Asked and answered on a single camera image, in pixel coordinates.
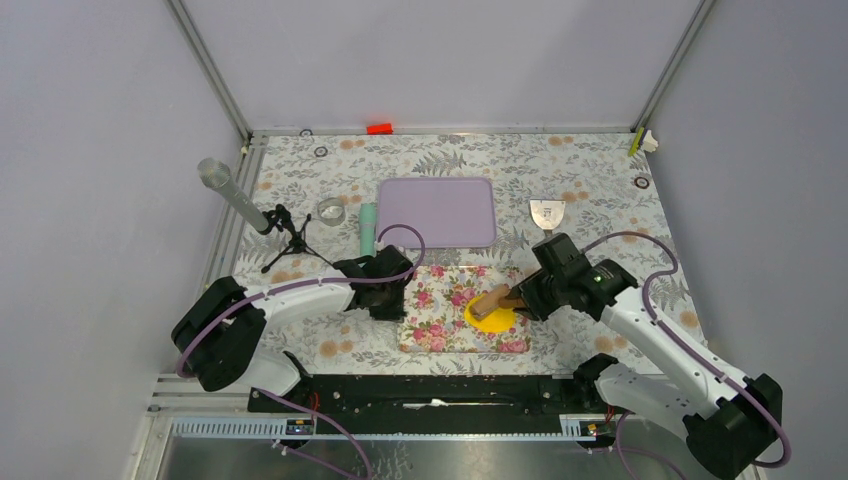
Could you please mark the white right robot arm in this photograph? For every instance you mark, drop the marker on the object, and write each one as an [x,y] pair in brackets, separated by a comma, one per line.
[728,419]

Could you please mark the floral rectangular tray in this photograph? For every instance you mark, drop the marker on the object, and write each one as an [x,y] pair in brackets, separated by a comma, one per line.
[435,300]

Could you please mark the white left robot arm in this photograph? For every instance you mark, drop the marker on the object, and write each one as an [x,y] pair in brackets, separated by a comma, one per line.
[219,339]

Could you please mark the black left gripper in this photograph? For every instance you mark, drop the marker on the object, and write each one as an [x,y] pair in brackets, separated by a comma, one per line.
[396,311]

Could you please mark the white yellow corner clip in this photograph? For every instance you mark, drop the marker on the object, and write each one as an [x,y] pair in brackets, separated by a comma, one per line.
[643,141]

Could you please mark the yellow dough piece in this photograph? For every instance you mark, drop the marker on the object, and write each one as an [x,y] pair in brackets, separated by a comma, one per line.
[498,321]

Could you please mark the purple plastic tray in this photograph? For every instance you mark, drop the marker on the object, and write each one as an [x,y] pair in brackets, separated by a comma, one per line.
[448,212]

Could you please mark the wooden dough roller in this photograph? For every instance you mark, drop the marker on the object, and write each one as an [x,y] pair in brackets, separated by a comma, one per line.
[490,301]

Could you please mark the metal spatula wooden handle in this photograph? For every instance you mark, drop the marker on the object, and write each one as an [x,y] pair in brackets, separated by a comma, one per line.
[547,214]

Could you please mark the silver microphone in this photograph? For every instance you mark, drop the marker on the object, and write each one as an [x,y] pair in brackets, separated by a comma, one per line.
[216,176]

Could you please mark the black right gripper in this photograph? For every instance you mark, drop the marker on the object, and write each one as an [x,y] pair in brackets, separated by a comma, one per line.
[527,291]

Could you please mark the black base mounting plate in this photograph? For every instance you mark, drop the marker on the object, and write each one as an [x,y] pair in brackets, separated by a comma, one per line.
[424,404]

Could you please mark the red block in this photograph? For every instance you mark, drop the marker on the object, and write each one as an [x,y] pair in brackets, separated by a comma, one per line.
[380,129]

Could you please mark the floral tablecloth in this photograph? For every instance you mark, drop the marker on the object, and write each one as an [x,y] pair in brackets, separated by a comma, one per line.
[607,193]

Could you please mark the black mini tripod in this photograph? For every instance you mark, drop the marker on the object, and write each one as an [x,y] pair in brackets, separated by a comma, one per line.
[280,218]

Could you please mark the teal handled tool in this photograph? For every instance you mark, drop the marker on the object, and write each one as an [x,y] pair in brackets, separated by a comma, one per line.
[367,219]

